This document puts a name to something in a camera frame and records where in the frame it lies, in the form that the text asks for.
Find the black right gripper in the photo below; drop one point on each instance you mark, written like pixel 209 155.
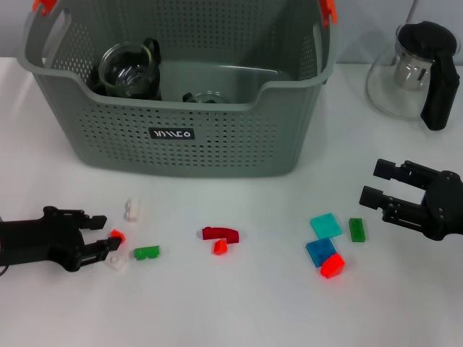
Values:
pixel 446 206

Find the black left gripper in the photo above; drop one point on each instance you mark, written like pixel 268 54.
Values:
pixel 36 238

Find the small red toy brick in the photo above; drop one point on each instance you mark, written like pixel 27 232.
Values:
pixel 118 235

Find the white thick toy brick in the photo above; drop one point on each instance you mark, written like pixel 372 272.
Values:
pixel 132 209

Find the green sloped toy brick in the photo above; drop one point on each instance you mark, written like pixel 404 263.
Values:
pixel 144 252

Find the glass teacup with black sleeve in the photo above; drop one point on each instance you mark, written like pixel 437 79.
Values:
pixel 206 97
pixel 126 72

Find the grey perforated storage basket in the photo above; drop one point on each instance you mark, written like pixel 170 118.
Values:
pixel 108 137

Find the green flat toy brick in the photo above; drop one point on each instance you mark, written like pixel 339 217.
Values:
pixel 357 229

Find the teal square plate brick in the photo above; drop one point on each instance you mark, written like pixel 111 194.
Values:
pixel 326 225

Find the blue square plate brick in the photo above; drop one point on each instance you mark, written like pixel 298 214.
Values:
pixel 318 251

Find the large orange-red sloped brick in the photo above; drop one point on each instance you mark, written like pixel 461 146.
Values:
pixel 332 266

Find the dark red curved brick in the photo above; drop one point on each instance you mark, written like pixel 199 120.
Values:
pixel 217 233

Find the small red wedge brick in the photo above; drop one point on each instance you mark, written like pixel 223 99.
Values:
pixel 219 248

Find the black clay teapot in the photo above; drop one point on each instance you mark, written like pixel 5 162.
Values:
pixel 94 85

